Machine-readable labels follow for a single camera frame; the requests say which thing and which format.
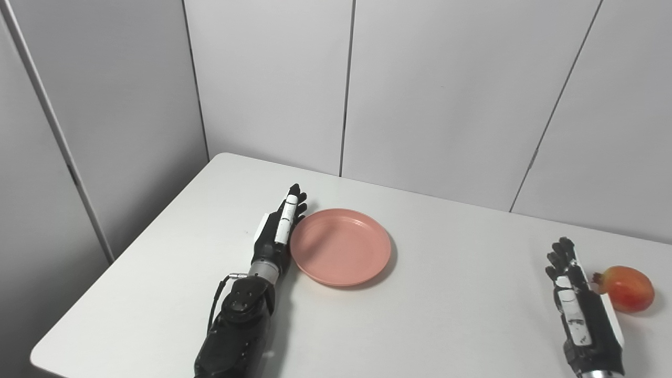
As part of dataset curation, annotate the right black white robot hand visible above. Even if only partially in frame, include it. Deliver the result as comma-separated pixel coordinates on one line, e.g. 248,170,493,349
544,237,626,374

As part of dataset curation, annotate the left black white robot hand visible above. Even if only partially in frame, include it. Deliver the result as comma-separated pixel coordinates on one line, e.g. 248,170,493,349
251,183,308,275

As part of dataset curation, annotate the red yellow pomegranate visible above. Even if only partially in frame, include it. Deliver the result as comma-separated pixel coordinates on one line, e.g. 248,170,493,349
593,266,655,314

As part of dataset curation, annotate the pink plate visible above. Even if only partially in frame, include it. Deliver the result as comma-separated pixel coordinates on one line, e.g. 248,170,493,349
290,208,392,287

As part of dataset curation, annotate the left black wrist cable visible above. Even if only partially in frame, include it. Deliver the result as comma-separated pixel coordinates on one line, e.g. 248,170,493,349
207,272,248,332

